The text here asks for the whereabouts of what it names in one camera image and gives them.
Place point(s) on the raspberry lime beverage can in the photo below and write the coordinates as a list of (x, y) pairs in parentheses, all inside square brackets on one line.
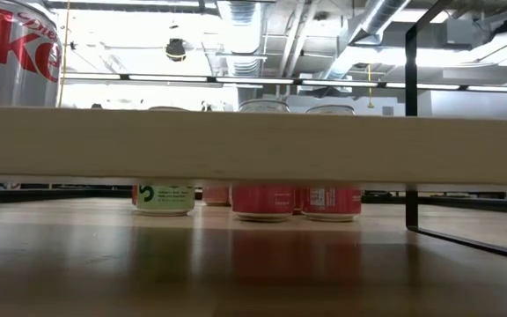
[(262, 202), (330, 202)]

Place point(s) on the red cola can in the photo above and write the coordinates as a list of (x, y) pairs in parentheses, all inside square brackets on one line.
[(134, 194)]

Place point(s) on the silver diet cola can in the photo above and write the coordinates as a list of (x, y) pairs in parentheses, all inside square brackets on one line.
[(16, 53)]

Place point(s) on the green beverage can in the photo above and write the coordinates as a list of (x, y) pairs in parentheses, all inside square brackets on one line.
[(165, 200)]

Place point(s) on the silver can top left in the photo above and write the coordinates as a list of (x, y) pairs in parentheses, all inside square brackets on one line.
[(215, 196)]

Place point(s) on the long linear ceiling light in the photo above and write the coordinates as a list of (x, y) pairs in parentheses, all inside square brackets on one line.
[(253, 80)]

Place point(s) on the black dome ceiling fixture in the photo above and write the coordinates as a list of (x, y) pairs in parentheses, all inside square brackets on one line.
[(175, 49)]

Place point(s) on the corrugated silver ventilation duct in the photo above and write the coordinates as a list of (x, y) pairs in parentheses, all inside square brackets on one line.
[(242, 13)]

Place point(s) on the smooth silver ventilation duct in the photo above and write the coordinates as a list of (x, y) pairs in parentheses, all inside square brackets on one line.
[(376, 17)]

